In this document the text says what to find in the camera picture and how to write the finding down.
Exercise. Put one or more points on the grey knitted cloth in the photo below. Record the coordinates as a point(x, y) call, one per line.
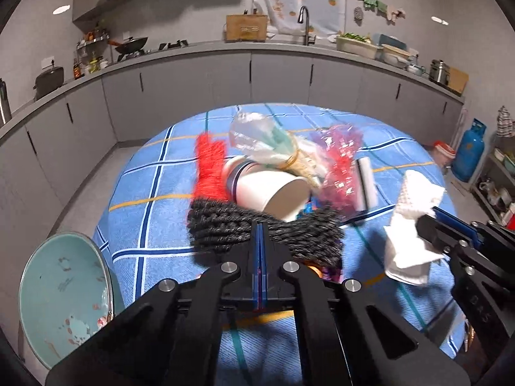
point(217, 225)

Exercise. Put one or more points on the wooden knife block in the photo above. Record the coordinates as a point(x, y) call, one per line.
point(246, 28)

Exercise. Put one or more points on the white blue-striped paper cup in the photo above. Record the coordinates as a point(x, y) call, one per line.
point(261, 189)

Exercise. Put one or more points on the red white knitted hat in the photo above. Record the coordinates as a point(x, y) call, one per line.
point(444, 150)

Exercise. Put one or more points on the black kitchen faucet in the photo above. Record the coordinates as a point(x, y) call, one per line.
point(305, 28)

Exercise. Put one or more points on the black electric cooker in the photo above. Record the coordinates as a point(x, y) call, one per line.
point(49, 82)

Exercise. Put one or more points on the wooden cutting board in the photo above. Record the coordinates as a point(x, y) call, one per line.
point(458, 80)

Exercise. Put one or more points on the red fuzzy cloth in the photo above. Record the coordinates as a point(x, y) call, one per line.
point(209, 169)

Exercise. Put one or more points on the black gas stove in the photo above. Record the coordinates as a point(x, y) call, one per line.
point(174, 45)

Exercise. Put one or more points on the steel thermos jug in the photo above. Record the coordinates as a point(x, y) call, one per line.
point(5, 102)

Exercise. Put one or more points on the white tissue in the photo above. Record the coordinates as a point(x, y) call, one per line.
point(406, 257)

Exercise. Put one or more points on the grey kitchen counter cabinets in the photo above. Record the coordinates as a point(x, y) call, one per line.
point(181, 80)

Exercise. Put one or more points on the checkered hanging cloth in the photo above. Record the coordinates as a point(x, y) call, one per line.
point(503, 122)

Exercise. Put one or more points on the spice rack with bottles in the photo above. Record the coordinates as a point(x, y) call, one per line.
point(90, 58)

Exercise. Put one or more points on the metal storage shelf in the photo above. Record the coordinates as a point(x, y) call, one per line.
point(493, 193)

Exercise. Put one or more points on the blue gas cylinder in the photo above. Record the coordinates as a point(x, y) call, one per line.
point(468, 152)

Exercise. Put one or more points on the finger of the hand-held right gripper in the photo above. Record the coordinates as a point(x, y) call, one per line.
point(432, 233)
point(454, 221)

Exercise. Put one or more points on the ceiling light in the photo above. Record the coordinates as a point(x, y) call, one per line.
point(60, 9)
point(440, 20)

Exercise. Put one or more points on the blue plaid tablecloth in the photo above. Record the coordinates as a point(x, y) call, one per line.
point(161, 177)

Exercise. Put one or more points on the white basin with greens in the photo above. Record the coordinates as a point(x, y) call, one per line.
point(356, 46)

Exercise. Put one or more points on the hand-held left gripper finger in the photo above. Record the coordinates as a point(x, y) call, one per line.
point(264, 249)
point(257, 249)

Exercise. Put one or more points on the black wok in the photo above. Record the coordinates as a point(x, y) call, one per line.
point(130, 45)

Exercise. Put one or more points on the hanging wall hook items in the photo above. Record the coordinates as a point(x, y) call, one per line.
point(380, 6)

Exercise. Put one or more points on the steel pot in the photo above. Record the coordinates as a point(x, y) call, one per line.
point(438, 72)

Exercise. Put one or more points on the clear plastic bag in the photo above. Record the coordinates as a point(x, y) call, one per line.
point(257, 132)

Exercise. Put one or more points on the teal enamel basin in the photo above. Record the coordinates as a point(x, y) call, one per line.
point(60, 289)

